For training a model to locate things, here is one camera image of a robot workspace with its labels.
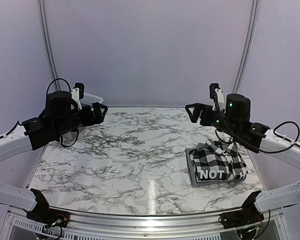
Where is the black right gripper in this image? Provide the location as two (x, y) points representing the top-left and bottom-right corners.
(186, 103), (240, 139)

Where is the grey shirt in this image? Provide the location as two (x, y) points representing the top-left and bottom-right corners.
(185, 147), (248, 187)

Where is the left aluminium corner post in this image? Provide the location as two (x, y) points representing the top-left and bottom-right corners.
(37, 0), (59, 80)

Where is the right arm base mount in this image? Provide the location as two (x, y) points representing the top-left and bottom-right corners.
(218, 210), (264, 229)

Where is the white plastic basket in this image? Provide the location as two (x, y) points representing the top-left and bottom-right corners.
(70, 93), (104, 140)

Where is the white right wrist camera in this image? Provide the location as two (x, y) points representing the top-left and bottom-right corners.
(209, 83), (226, 113)

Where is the black white plaid shirt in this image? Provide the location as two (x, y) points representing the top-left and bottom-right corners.
(188, 139), (248, 183)

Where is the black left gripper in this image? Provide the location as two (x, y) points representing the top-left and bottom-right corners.
(55, 102), (107, 138)

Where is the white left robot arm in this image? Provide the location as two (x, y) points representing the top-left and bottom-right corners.
(0, 88), (108, 223)

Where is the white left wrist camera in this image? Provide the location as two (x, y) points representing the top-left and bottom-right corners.
(71, 82), (85, 110)

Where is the right aluminium corner post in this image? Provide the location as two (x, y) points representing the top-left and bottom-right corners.
(232, 0), (260, 94)

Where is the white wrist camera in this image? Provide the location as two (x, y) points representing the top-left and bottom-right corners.
(209, 83), (226, 113)
(71, 82), (85, 110)

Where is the aluminium corner post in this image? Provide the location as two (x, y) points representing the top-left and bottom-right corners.
(232, 0), (260, 94)
(37, 0), (59, 80)

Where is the aluminium front frame rail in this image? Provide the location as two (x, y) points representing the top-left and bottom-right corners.
(4, 197), (283, 240)

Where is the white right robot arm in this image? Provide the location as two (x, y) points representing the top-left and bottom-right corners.
(185, 90), (300, 228)

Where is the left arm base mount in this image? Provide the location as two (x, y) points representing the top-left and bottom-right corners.
(24, 208), (70, 228)

